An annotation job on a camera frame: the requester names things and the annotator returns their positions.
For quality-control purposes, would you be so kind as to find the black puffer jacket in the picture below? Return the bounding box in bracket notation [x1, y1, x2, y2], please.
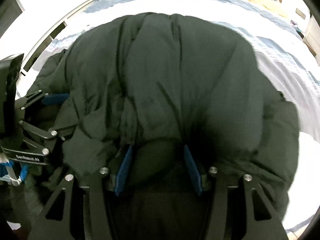
[24, 11, 301, 240]

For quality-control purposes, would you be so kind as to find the left hand blue-white glove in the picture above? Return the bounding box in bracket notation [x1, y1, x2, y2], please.
[1, 153, 29, 186]

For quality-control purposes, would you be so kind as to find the white low shelf unit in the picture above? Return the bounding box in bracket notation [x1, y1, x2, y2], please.
[15, 0, 98, 78]

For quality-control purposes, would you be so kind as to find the striped duvet cover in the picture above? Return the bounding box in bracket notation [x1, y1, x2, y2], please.
[31, 0, 319, 234]

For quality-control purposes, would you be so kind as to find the wooden nightstand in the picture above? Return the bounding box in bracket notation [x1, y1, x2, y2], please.
[303, 37, 319, 57]

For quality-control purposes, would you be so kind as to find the wall socket plate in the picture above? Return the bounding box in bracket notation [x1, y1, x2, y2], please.
[296, 8, 306, 20]

